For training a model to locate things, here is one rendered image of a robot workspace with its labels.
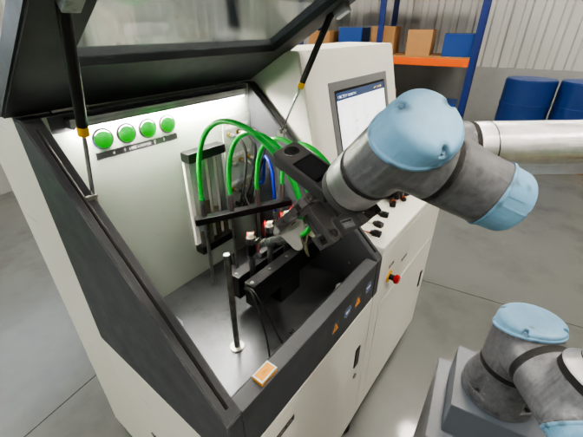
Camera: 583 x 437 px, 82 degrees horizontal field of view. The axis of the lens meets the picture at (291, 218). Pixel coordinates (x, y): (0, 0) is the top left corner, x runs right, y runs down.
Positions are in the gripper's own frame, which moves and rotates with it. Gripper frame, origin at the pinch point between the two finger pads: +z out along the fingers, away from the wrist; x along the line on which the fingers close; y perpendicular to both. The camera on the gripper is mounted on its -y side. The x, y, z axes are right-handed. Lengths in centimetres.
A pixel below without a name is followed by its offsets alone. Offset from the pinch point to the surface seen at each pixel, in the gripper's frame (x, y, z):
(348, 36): 435, -214, 320
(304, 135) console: 39, -23, 36
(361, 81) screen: 78, -31, 38
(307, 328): -0.7, 23.5, 28.6
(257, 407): -21.5, 27.7, 23.5
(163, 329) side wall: -27.8, 2.6, 18.3
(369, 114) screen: 79, -20, 46
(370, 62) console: 89, -36, 38
